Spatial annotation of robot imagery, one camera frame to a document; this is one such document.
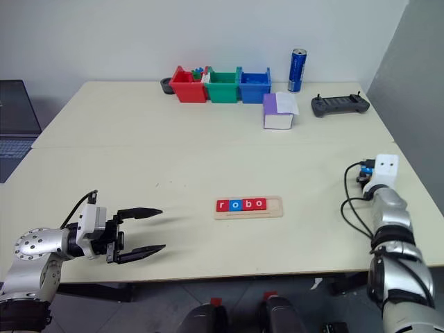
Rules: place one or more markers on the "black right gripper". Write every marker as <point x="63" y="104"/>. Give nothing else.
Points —
<point x="362" y="179"/>

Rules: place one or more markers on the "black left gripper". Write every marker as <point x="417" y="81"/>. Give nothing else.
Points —
<point x="111" y="233"/>

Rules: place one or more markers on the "red letter o block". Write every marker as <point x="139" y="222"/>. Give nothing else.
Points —
<point x="260" y="204"/>

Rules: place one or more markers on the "red letter b block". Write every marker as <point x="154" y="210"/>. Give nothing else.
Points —
<point x="248" y="204"/>

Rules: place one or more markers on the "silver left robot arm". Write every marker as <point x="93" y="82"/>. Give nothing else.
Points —
<point x="33" y="245"/>

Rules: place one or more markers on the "red letter r block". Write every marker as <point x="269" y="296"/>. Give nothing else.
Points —
<point x="223" y="205"/>

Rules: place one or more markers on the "wooden letter tray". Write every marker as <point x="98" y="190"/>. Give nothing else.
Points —
<point x="274" y="208"/>

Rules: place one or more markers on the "blue letter o block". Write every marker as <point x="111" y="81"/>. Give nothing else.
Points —
<point x="236" y="205"/>

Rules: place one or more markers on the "black handheld controller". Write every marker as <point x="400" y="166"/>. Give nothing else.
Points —
<point x="340" y="105"/>

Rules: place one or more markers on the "small red tag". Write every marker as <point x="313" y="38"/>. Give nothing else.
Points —
<point x="216" y="301"/>
<point x="271" y="296"/>

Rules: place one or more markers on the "white paper sheet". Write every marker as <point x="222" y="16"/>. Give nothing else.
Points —
<point x="287" y="103"/>

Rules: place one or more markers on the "dark rounded shape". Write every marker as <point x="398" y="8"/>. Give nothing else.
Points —
<point x="204" y="319"/>
<point x="282" y="317"/>

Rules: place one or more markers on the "white paper scrap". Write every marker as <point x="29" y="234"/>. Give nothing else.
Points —
<point x="316" y="283"/>

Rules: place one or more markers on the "purple and white box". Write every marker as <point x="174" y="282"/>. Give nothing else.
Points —
<point x="270" y="111"/>

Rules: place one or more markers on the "blue drink can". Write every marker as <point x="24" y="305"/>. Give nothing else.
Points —
<point x="297" y="72"/>

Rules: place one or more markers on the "blue plastic bin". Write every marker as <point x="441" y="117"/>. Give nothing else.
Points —
<point x="254" y="92"/>

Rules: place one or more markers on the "black round bowl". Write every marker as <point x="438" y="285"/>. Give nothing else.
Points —
<point x="165" y="86"/>

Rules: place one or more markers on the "red plastic bin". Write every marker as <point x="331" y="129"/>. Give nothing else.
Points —
<point x="187" y="91"/>

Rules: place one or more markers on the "green plastic bin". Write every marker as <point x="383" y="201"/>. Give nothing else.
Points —
<point x="222" y="92"/>

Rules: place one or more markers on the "small green toy piece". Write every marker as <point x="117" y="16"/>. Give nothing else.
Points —
<point x="196" y="76"/>

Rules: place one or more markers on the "small white toy piece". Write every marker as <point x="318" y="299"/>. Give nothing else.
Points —
<point x="205" y="77"/>

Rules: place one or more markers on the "small blue toy piece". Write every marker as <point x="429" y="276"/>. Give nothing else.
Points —
<point x="198" y="70"/>

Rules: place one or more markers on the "dark laptop computer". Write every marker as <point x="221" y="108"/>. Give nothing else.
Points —
<point x="15" y="114"/>

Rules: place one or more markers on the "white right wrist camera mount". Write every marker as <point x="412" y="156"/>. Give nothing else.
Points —
<point x="385" y="170"/>

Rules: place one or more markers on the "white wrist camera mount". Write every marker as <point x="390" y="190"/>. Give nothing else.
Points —
<point x="385" y="170"/>
<point x="88" y="218"/>

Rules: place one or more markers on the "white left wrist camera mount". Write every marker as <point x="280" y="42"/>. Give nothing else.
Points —
<point x="88" y="218"/>

